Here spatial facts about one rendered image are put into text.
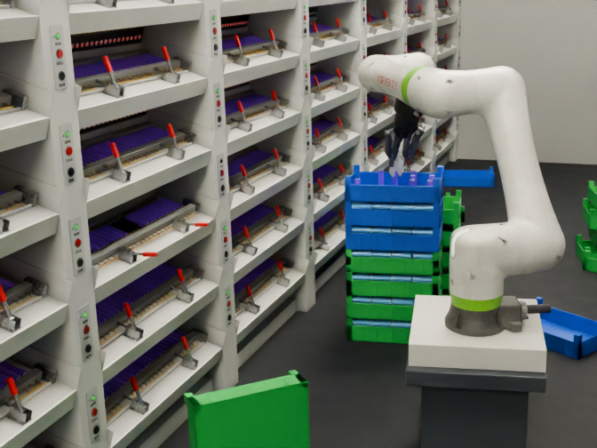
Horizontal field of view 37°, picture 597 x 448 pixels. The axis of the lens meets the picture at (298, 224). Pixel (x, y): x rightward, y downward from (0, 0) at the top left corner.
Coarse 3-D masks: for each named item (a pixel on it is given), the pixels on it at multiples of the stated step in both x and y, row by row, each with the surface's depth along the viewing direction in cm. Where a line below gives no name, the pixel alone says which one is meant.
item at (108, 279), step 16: (160, 192) 251; (176, 192) 249; (192, 192) 248; (208, 208) 247; (160, 240) 224; (176, 240) 227; (192, 240) 237; (160, 256) 220; (96, 272) 191; (112, 272) 202; (128, 272) 206; (144, 272) 215; (96, 288) 194; (112, 288) 201
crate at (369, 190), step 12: (348, 180) 284; (372, 180) 302; (384, 180) 301; (408, 180) 299; (420, 180) 299; (348, 192) 285; (360, 192) 284; (372, 192) 283; (384, 192) 282; (396, 192) 281; (408, 192) 280; (420, 192) 280; (432, 192) 279
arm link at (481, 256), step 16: (480, 224) 215; (496, 224) 214; (512, 224) 214; (464, 240) 209; (480, 240) 207; (496, 240) 208; (512, 240) 210; (464, 256) 209; (480, 256) 208; (496, 256) 208; (512, 256) 210; (464, 272) 210; (480, 272) 209; (496, 272) 210; (512, 272) 213; (464, 288) 211; (480, 288) 210; (496, 288) 211; (464, 304) 213; (480, 304) 211; (496, 304) 213
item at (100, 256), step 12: (192, 204) 246; (168, 216) 234; (180, 216) 238; (192, 216) 242; (144, 228) 223; (156, 228) 227; (120, 240) 213; (132, 240) 216; (96, 252) 204; (108, 252) 206; (96, 264) 202
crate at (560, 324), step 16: (544, 320) 310; (560, 320) 305; (576, 320) 300; (592, 320) 295; (544, 336) 287; (560, 336) 296; (576, 336) 277; (592, 336) 295; (560, 352) 283; (576, 352) 279; (592, 352) 283
